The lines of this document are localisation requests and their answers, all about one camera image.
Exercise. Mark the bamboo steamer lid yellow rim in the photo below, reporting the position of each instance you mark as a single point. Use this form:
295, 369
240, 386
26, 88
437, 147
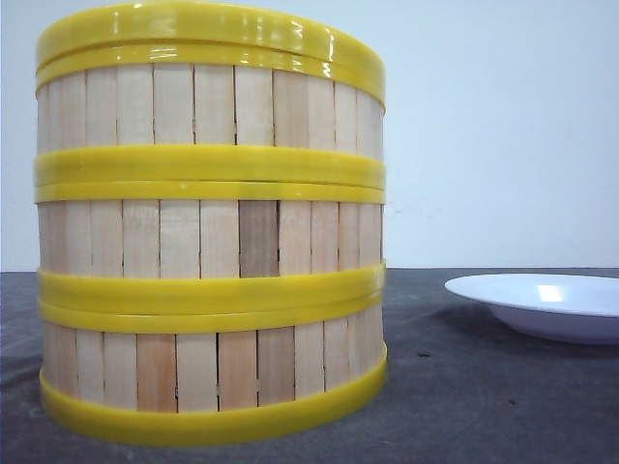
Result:
205, 33

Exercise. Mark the white plate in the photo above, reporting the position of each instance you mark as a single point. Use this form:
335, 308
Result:
571, 308

